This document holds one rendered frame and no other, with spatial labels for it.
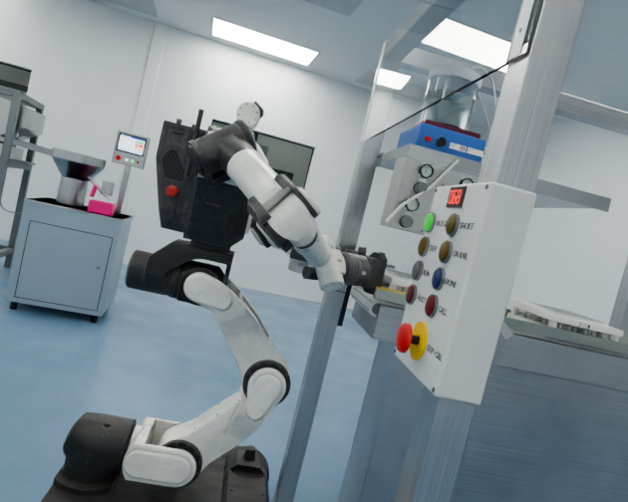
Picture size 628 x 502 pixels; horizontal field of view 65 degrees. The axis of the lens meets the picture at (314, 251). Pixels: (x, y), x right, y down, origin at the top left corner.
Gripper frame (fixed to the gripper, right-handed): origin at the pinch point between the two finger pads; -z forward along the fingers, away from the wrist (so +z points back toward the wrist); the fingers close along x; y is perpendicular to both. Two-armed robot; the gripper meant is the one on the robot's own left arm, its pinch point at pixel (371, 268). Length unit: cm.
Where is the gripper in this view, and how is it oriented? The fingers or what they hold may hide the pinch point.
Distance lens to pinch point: 159.2
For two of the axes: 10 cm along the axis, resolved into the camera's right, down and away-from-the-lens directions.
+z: -9.7, -2.3, -0.1
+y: -0.1, 0.6, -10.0
